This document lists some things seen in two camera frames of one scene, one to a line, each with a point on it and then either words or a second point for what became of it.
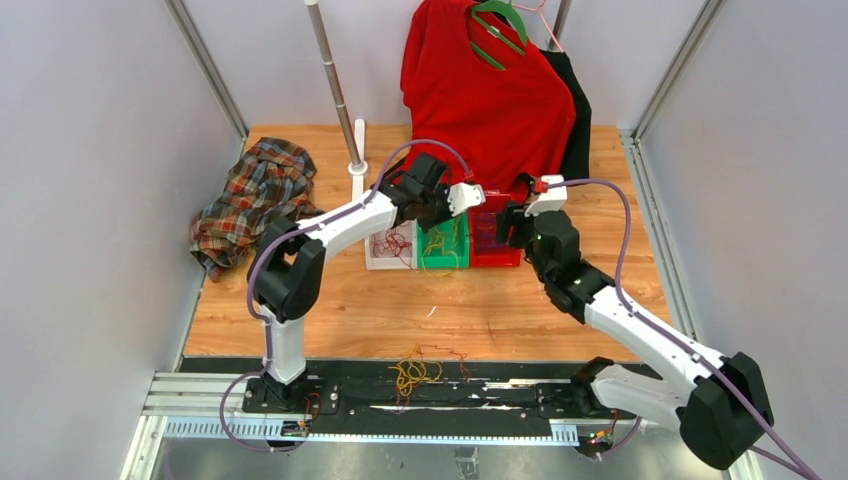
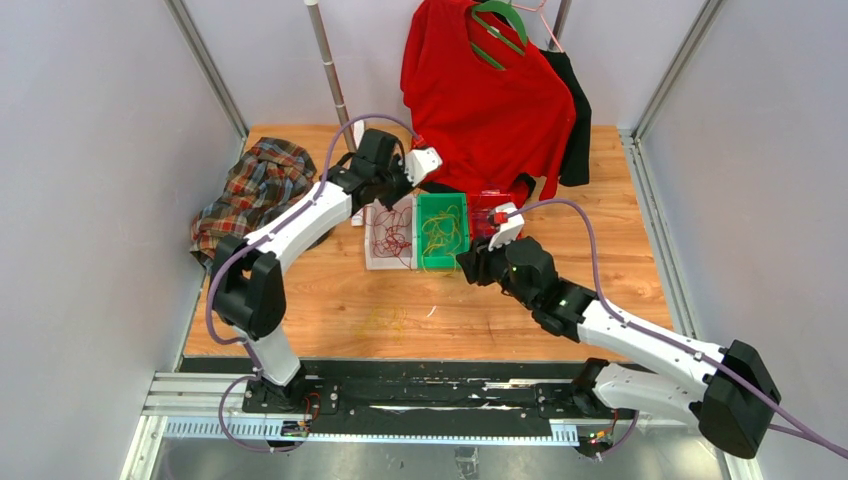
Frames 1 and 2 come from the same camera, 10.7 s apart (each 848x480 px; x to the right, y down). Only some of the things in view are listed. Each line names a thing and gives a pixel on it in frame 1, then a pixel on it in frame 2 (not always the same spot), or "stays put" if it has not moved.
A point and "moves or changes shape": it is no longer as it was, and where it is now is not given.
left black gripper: x=441 y=192 to x=399 y=167
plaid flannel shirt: x=271 y=182 stays put
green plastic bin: x=445 y=247 stays put
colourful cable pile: x=414 y=370 moves or changes shape
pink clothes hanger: x=539 y=7 stays put
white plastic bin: x=393 y=249 stays put
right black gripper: x=513 y=215 to x=476 y=262
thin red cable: x=394 y=243 stays put
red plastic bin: x=484 y=250 stays put
